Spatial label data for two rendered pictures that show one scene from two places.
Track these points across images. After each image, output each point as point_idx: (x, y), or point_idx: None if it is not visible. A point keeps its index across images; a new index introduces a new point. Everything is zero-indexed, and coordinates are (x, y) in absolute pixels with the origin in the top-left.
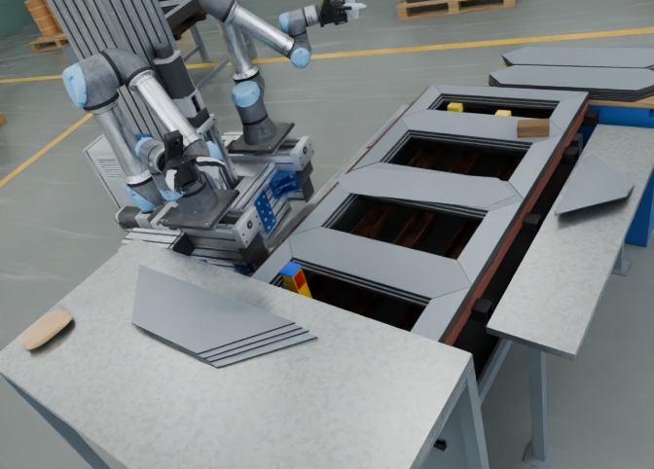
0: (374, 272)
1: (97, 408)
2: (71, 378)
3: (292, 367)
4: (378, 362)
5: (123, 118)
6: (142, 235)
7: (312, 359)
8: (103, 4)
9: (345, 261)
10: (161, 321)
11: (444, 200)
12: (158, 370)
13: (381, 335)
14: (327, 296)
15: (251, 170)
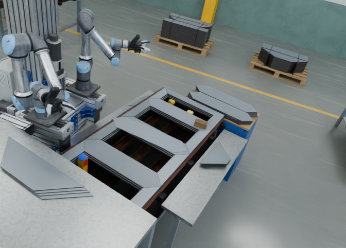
0: (120, 169)
1: None
2: None
3: (79, 207)
4: (118, 213)
5: (26, 65)
6: (9, 118)
7: (89, 206)
8: (33, 9)
9: (108, 160)
10: (16, 169)
11: (158, 144)
12: (10, 193)
13: (121, 201)
14: (94, 172)
15: (73, 102)
